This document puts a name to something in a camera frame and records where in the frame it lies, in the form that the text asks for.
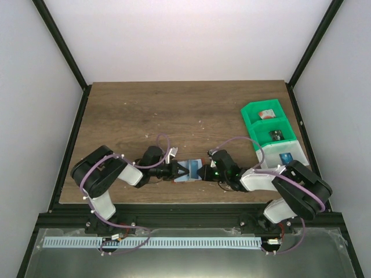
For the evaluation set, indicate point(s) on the green bin middle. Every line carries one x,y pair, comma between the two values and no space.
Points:
259,131

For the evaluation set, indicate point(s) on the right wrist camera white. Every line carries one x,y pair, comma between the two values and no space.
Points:
212,151

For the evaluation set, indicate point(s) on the red white card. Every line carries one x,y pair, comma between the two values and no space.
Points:
267,114

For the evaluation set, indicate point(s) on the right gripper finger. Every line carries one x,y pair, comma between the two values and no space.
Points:
205,169
205,175

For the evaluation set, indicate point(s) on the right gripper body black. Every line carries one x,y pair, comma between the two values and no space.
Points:
204,172

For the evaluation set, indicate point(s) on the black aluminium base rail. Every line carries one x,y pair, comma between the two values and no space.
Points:
156,216

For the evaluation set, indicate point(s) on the white bin near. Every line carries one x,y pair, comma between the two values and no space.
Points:
272,151

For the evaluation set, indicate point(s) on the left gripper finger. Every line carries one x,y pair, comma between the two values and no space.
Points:
180,166
183,175

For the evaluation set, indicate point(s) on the right black frame post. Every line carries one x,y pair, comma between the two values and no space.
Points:
319,33

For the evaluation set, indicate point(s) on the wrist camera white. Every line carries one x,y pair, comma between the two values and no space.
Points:
171,154
212,151

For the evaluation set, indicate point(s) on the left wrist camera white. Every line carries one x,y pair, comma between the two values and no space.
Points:
171,154

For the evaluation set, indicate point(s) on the blue card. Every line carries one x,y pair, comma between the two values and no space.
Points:
286,158
193,166

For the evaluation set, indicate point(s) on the left black frame post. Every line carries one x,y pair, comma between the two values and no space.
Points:
52,27

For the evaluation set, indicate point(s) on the white slotted cable duct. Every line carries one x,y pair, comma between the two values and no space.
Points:
253,243

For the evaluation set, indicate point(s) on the green bin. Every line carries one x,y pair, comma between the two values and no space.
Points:
259,131
251,110

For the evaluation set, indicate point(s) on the black frame post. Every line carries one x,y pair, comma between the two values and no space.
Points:
319,33
52,27

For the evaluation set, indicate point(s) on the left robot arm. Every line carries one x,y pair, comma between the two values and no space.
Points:
95,173

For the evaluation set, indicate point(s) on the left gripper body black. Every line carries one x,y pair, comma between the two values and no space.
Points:
174,169

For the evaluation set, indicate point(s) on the black card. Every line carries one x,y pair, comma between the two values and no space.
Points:
276,135

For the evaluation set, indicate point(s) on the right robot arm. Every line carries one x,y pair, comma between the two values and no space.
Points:
303,193

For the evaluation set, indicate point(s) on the green bin far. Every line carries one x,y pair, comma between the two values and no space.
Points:
251,110

